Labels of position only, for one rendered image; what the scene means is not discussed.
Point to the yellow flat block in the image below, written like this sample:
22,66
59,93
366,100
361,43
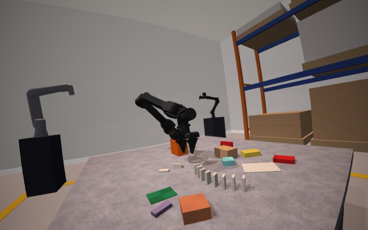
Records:
250,153

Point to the green flat slab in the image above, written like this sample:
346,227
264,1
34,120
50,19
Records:
161,195

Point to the purple rectangular block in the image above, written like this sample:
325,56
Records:
159,210

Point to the teal rectangular block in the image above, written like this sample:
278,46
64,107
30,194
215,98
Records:
228,161

